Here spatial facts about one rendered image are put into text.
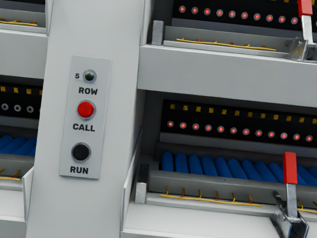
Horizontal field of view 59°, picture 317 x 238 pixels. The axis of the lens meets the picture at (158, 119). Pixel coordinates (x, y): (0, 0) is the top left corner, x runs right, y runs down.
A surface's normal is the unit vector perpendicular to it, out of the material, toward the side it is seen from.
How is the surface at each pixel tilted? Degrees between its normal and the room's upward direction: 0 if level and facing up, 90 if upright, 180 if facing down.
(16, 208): 19
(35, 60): 109
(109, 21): 90
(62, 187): 90
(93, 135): 90
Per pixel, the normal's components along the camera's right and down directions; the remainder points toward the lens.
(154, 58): -0.04, 0.29
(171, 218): 0.10, -0.95
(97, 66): 0.00, -0.03
